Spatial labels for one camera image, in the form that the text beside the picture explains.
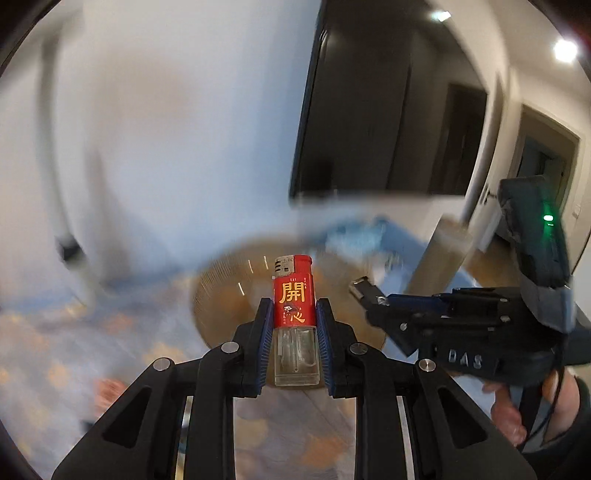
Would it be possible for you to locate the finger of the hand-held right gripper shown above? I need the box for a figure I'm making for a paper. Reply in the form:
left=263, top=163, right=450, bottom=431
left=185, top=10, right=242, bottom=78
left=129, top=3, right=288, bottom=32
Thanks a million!
left=366, top=308, right=435, bottom=357
left=348, top=276, right=437, bottom=319

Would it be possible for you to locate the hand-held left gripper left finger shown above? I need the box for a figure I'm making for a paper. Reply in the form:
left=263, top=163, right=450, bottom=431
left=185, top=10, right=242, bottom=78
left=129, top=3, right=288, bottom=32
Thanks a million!
left=52, top=298, right=275, bottom=480

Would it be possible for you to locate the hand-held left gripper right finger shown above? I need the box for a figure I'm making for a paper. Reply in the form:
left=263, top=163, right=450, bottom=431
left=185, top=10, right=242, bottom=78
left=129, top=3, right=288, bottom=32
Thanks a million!
left=316, top=298, right=539, bottom=480

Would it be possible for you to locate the red lighter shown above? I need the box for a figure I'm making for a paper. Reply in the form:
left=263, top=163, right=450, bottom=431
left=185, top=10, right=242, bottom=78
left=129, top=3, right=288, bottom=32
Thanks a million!
left=272, top=254, right=322, bottom=387

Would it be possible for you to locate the person's right forearm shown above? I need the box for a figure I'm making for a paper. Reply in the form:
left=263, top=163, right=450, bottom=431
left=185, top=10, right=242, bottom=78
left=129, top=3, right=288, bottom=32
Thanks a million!
left=519, top=376, right=591, bottom=480

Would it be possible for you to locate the person's right hand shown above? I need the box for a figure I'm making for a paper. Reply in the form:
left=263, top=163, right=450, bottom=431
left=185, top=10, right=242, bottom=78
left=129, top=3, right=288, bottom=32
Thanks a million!
left=482, top=373, right=583, bottom=448

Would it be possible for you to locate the beige cardboard tube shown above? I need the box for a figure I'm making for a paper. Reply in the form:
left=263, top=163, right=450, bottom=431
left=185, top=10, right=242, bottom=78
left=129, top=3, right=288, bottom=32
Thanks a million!
left=410, top=219, right=475, bottom=297

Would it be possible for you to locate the blue patterned tablecloth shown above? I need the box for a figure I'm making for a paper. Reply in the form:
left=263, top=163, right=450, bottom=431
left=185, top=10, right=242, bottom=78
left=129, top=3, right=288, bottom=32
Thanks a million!
left=0, top=216, right=509, bottom=480

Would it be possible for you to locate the dark door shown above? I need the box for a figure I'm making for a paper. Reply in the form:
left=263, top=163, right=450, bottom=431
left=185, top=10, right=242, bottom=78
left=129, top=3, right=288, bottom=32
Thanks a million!
left=480, top=104, right=581, bottom=254

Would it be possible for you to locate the black device on pole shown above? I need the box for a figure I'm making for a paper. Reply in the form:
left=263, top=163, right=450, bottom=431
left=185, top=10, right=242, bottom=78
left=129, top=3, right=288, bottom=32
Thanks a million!
left=55, top=235, right=83, bottom=260

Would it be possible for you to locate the black wall television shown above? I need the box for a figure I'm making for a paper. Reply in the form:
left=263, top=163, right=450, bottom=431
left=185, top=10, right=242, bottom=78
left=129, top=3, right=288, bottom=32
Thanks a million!
left=290, top=0, right=489, bottom=200

